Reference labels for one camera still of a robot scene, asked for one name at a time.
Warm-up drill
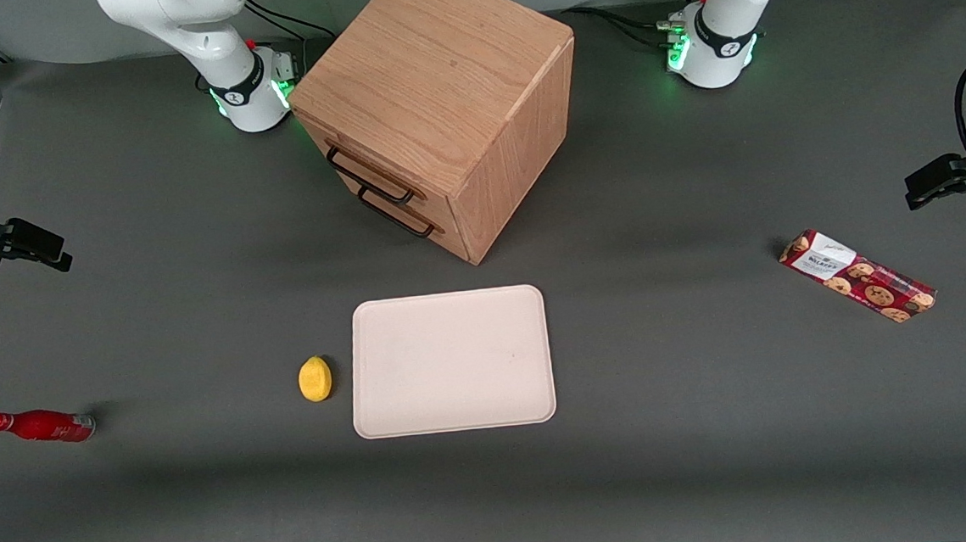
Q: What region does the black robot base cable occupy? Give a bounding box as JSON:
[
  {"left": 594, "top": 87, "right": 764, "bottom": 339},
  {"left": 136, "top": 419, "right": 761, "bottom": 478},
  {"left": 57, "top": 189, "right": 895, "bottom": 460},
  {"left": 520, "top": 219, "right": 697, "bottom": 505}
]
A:
[
  {"left": 243, "top": 6, "right": 310, "bottom": 50},
  {"left": 571, "top": 0, "right": 685, "bottom": 57},
  {"left": 246, "top": 0, "right": 338, "bottom": 47}
]

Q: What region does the red cookie box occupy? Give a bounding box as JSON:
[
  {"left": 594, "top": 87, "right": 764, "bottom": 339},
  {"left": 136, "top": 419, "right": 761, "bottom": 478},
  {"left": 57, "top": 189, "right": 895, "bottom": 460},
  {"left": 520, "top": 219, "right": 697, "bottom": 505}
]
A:
[{"left": 777, "top": 221, "right": 940, "bottom": 332}]

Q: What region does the yellow lemon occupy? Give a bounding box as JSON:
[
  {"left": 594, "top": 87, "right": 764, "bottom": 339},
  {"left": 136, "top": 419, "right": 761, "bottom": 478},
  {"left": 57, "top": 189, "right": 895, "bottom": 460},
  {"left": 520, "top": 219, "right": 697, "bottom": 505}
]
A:
[{"left": 297, "top": 355, "right": 335, "bottom": 404}]

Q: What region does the red bottle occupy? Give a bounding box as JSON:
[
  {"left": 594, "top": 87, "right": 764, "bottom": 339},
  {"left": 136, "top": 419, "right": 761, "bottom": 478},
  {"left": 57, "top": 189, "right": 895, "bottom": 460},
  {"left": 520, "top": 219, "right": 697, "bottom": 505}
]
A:
[{"left": 0, "top": 405, "right": 98, "bottom": 449}]

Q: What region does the beige rectangular tray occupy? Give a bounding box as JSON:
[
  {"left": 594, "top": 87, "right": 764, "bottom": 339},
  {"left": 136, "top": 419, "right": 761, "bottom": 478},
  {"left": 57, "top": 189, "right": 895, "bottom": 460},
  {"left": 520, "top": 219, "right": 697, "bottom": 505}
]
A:
[{"left": 344, "top": 282, "right": 559, "bottom": 441}]

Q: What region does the wooden drawer cabinet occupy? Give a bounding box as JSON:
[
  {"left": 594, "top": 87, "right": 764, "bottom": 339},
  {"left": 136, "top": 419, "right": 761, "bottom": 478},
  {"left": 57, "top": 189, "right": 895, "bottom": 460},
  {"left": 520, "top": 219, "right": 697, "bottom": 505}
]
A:
[{"left": 283, "top": 0, "right": 591, "bottom": 278}]

